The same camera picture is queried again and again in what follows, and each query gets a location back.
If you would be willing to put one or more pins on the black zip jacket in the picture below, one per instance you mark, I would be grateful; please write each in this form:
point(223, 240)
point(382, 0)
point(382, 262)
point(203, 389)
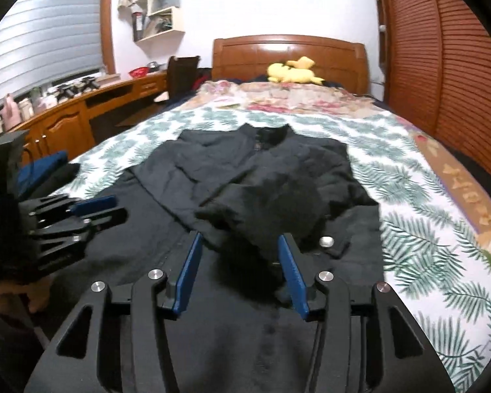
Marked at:
point(241, 190)

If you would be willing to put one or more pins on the person's left hand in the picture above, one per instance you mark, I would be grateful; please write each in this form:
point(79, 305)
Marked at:
point(36, 295)

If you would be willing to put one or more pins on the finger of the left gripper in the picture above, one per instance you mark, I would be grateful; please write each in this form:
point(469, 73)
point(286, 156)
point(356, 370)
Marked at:
point(77, 228)
point(52, 209)

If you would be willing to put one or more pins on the white wall shelf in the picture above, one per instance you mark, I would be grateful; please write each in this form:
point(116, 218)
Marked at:
point(156, 18)

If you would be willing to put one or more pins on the yellow plush toy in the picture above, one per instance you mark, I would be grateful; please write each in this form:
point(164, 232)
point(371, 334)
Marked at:
point(294, 72)

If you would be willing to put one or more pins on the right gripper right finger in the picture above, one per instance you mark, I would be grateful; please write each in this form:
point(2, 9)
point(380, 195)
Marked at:
point(366, 339)

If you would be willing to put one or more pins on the navy folded garment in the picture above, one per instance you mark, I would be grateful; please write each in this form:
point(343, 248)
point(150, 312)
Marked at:
point(31, 174)

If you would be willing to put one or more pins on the dark wooden chair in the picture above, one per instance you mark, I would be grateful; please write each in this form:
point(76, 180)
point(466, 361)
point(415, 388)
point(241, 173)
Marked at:
point(182, 73)

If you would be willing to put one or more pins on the wooden desk cabinet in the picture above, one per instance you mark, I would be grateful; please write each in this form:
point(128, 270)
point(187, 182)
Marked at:
point(66, 127)

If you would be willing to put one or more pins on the black folded garment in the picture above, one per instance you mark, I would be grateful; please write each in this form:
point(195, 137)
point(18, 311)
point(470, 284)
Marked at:
point(56, 180)

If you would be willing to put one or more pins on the wooden headboard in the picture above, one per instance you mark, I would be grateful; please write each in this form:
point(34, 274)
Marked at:
point(247, 57)

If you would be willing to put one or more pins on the floral blanket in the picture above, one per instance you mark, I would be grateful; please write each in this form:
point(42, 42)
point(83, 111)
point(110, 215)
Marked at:
point(294, 96)

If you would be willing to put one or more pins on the red basket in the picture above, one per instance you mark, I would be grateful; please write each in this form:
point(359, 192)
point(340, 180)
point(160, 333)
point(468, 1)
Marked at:
point(139, 72)

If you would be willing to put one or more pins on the grey window blind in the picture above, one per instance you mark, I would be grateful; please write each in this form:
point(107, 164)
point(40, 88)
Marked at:
point(42, 41)

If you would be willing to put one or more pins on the louvred wooden wardrobe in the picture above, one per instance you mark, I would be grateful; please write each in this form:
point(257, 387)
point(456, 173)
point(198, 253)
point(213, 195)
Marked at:
point(438, 72)

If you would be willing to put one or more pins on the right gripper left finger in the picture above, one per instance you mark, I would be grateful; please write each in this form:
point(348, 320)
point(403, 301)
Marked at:
point(115, 339)

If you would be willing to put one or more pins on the palm leaf bed sheet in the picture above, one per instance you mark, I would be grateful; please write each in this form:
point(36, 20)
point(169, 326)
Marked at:
point(431, 255)

